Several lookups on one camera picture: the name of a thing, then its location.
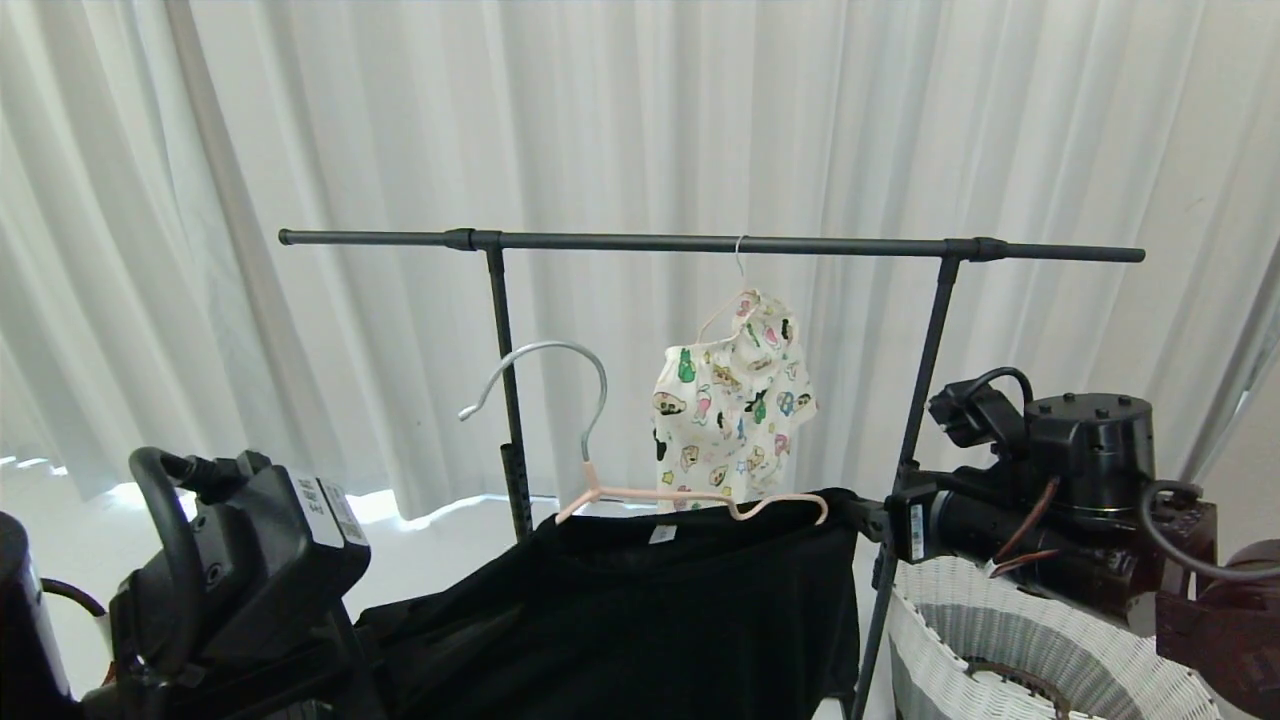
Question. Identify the cream printed garment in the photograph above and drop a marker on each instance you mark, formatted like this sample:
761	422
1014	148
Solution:
730	420

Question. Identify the black garment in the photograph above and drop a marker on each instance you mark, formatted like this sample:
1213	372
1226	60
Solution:
650	620

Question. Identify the black clothes rack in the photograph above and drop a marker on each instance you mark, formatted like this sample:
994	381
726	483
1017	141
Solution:
700	243

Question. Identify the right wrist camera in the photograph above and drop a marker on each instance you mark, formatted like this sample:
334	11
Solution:
985	420

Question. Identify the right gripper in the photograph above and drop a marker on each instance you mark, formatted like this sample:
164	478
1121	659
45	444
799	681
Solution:
960	530

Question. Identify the white curtain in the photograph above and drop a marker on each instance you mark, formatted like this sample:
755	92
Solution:
500	120

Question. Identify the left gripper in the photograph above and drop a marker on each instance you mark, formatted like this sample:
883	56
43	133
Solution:
280	690

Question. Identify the pink clothes hanger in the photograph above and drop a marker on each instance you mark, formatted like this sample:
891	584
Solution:
650	494
740	255

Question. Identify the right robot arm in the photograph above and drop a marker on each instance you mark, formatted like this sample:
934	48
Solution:
1090	450

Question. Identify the white laundry basket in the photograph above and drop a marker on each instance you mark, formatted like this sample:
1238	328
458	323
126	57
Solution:
950	620

